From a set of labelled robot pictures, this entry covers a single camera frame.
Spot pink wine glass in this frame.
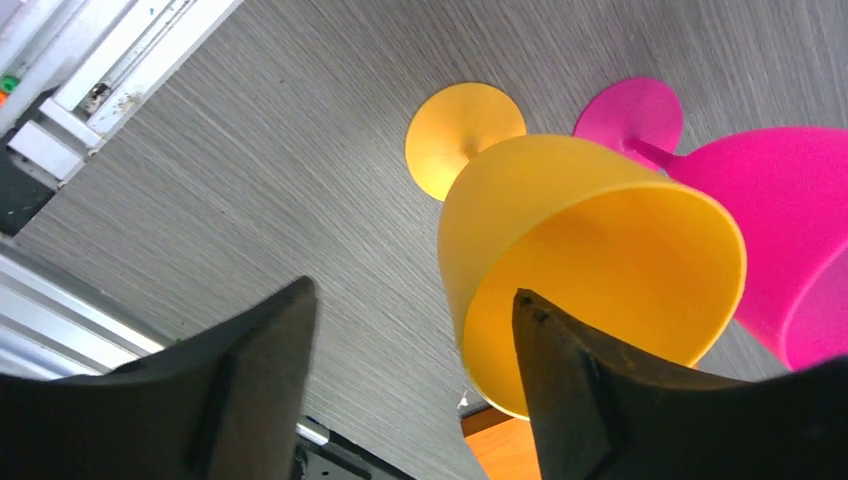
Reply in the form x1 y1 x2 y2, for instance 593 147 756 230
573 77 847 370

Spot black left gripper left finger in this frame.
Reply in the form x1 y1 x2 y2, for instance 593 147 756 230
1 276 318 479

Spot gold wire wine glass rack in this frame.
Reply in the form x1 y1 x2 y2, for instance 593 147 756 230
461 407 542 480

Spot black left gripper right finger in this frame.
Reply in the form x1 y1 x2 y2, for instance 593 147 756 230
512 289 847 479

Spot orange wine glass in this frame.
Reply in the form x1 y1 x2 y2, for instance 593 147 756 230
405 82 747 419

